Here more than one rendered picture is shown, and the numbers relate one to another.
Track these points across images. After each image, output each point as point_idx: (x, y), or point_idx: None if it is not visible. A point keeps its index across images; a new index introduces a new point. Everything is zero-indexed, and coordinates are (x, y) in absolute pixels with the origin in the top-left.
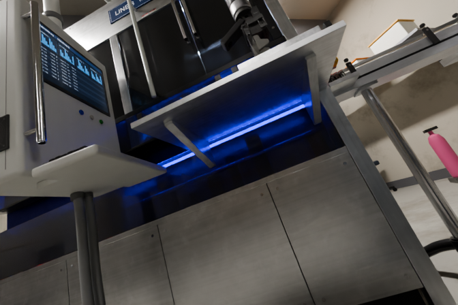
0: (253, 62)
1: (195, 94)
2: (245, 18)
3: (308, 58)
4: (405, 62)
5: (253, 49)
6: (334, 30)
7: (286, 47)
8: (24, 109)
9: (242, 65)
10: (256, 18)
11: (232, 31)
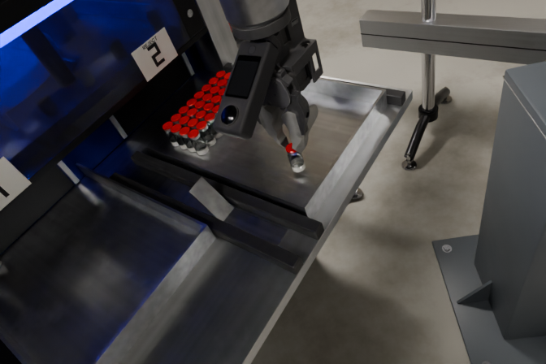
0: (324, 188)
1: (266, 330)
2: (277, 41)
3: None
4: None
5: (301, 140)
6: (405, 110)
7: (357, 140)
8: None
9: (311, 201)
10: (309, 56)
11: (261, 95)
